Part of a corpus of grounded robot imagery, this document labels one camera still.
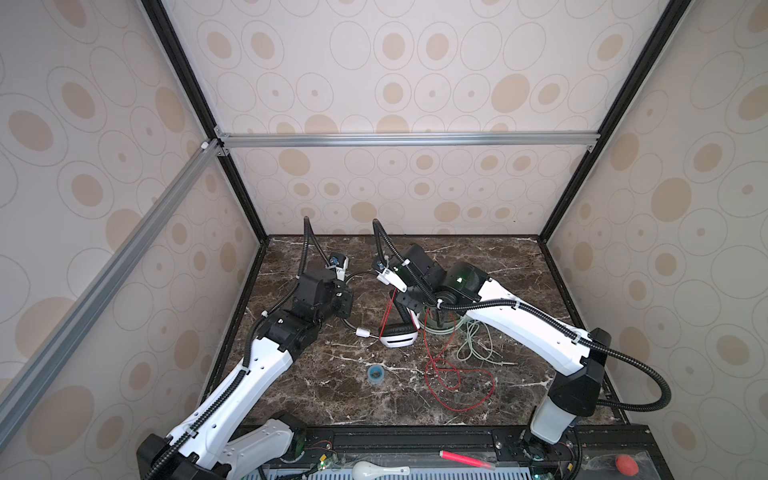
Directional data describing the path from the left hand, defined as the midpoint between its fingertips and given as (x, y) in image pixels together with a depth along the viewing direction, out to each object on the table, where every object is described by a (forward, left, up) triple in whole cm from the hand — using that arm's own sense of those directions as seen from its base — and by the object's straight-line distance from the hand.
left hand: (354, 284), depth 74 cm
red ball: (-36, -64, -21) cm, 76 cm away
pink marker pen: (-35, -28, -24) cm, 50 cm away
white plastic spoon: (-37, -4, -23) cm, 44 cm away
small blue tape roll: (-14, -5, -25) cm, 29 cm away
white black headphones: (-12, -12, -4) cm, 17 cm away
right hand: (+1, -13, +1) cm, 13 cm away
